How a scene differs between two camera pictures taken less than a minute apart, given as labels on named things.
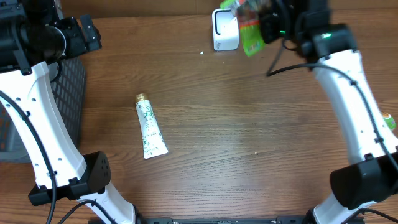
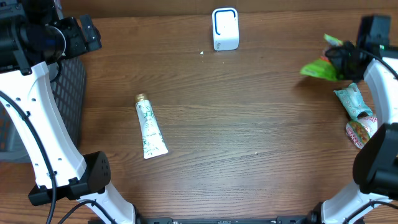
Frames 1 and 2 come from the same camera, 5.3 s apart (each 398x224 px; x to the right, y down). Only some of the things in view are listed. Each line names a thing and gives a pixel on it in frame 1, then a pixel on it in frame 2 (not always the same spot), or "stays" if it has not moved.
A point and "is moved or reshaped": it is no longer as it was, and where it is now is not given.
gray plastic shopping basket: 67,78 stays
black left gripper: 73,27 stays
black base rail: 224,220 stays
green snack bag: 247,12 is moved or reshaped
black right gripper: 270,33 → 337,59
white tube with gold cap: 153,141 stays
